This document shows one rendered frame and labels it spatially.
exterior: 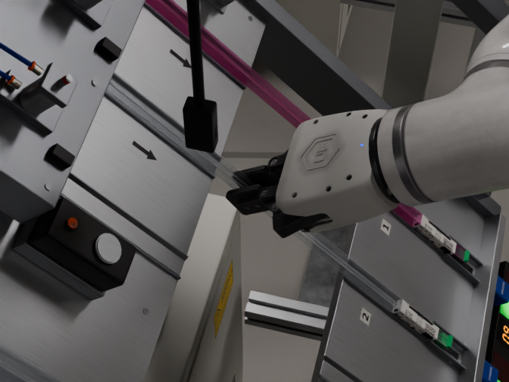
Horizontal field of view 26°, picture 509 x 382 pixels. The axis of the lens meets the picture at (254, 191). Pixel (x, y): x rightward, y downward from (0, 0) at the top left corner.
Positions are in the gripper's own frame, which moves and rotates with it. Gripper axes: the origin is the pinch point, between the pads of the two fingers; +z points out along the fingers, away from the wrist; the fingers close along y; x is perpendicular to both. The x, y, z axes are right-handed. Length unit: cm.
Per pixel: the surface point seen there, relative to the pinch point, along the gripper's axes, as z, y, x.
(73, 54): -0.9, 4.7, -24.0
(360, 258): -1.7, -2.3, 15.5
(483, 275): -5.8, -10.6, 32.4
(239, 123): 76, -81, 63
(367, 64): 57, -103, 76
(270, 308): 40, -23, 49
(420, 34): 5, -46, 25
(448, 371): -4.4, 2.3, 30.8
